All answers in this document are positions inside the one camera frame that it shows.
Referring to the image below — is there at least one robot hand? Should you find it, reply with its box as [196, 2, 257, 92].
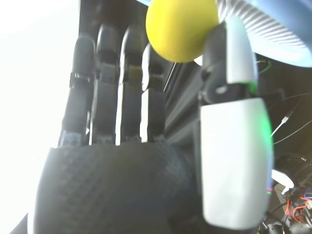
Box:
[28, 17, 275, 234]

